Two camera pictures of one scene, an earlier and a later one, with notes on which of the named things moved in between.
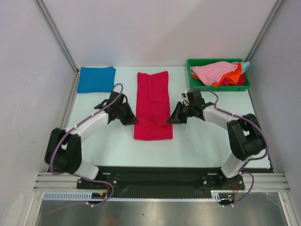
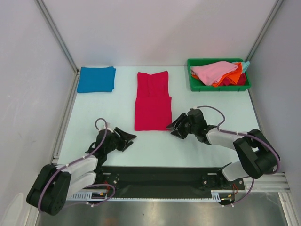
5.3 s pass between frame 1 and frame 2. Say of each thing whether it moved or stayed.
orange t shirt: stayed
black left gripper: moved
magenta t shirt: moved
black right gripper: moved
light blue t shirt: stayed
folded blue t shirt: stayed
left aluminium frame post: stayed
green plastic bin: stayed
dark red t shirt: stayed
